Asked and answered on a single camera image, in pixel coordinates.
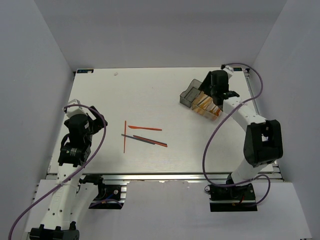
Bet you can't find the orange chopstick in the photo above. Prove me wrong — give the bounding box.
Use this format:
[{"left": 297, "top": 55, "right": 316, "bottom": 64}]
[
  {"left": 123, "top": 120, "right": 127, "bottom": 154},
  {"left": 133, "top": 135, "right": 168, "bottom": 148}
]

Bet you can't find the orange plastic knife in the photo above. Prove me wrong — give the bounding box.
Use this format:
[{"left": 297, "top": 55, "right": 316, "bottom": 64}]
[{"left": 127, "top": 125, "right": 162, "bottom": 131}]

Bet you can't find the yellow plastic knife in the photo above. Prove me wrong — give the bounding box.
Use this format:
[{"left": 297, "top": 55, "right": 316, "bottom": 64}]
[{"left": 193, "top": 97, "right": 208, "bottom": 109}]

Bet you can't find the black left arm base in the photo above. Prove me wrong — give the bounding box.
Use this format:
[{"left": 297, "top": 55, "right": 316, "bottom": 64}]
[{"left": 79, "top": 174, "right": 124, "bottom": 210}]

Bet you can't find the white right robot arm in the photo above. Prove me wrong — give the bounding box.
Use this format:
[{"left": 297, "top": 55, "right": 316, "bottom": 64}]
[{"left": 199, "top": 69, "right": 283, "bottom": 200}]

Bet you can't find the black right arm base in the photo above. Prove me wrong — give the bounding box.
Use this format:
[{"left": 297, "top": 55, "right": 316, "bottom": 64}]
[{"left": 204, "top": 183, "right": 258, "bottom": 213}]

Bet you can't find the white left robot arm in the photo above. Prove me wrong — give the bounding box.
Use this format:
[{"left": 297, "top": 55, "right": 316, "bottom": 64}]
[{"left": 29, "top": 103, "right": 108, "bottom": 240}]

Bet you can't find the blue corner label sticker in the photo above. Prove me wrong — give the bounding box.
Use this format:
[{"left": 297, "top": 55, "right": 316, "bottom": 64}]
[
  {"left": 233, "top": 67, "right": 243, "bottom": 72},
  {"left": 76, "top": 69, "right": 94, "bottom": 74}
]

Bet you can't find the amber plastic container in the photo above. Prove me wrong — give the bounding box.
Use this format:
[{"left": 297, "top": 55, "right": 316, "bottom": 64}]
[{"left": 191, "top": 91, "right": 215, "bottom": 117}]

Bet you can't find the clear plastic container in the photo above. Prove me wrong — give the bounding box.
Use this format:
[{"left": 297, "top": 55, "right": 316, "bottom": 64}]
[{"left": 203, "top": 103, "right": 222, "bottom": 121}]

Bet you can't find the smoky grey plastic container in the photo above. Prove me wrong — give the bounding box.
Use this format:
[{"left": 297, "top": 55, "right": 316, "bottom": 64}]
[{"left": 179, "top": 79, "right": 206, "bottom": 110}]

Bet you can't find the blue chopstick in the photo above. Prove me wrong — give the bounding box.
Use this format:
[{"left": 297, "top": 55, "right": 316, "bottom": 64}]
[
  {"left": 133, "top": 134, "right": 168, "bottom": 146},
  {"left": 126, "top": 135, "right": 155, "bottom": 145}
]

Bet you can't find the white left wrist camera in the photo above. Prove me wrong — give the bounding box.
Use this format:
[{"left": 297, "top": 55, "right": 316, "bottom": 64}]
[{"left": 62, "top": 99, "right": 86, "bottom": 119}]

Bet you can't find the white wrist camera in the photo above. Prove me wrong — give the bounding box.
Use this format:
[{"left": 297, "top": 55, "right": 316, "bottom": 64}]
[
  {"left": 62, "top": 99, "right": 86, "bottom": 119},
  {"left": 220, "top": 64, "right": 234, "bottom": 78}
]

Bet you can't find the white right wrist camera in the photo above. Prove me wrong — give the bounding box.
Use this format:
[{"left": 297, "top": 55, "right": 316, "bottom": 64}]
[{"left": 220, "top": 64, "right": 234, "bottom": 78}]

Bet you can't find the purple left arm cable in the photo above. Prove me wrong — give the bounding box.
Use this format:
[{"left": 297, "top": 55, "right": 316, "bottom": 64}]
[{"left": 8, "top": 104, "right": 108, "bottom": 240}]

